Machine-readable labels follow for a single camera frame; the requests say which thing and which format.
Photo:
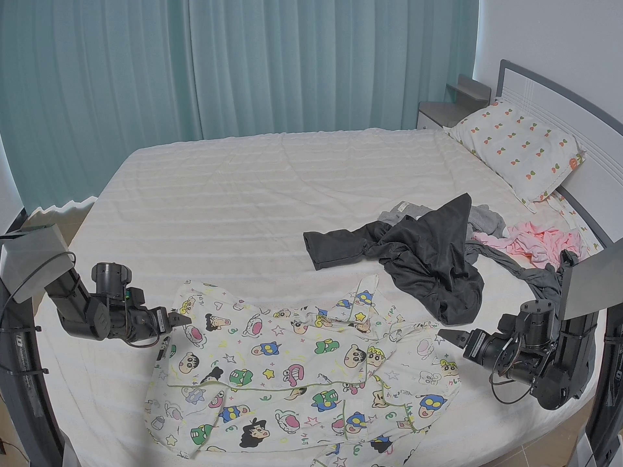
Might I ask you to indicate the black garment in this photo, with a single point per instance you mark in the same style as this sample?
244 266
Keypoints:
428 251

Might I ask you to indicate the pink garment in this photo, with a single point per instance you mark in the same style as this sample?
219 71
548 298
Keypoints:
535 246

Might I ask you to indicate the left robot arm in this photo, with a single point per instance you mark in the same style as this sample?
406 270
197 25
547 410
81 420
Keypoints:
78 314

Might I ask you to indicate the bed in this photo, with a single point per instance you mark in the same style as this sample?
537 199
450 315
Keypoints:
219 202

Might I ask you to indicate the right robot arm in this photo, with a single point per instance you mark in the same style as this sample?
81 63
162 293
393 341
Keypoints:
569 358

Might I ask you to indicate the blue-green curtain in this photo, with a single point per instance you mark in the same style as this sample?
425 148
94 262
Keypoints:
243 66

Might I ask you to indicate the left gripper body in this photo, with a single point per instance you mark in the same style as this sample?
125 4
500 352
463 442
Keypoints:
143 324

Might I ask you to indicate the white printed pyjama top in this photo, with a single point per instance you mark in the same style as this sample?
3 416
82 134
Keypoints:
292 358

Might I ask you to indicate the grey bedside table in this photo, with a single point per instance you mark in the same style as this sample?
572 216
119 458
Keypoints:
438 112

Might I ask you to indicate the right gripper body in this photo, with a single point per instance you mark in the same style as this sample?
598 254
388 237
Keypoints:
486 350

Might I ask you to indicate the light grey garment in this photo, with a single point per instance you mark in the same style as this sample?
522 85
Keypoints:
486 219

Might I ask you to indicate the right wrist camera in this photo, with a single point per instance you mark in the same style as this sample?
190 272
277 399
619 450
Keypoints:
510 326

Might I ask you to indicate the white printed pillow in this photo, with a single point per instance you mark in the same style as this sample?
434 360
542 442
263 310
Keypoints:
521 149

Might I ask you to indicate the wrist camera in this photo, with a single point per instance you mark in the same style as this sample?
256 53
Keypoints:
510 326
135 297

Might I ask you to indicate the dark grey garment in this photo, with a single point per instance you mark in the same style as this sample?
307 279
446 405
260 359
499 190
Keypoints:
540 280

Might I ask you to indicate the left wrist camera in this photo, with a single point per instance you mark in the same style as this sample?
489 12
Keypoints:
135 297

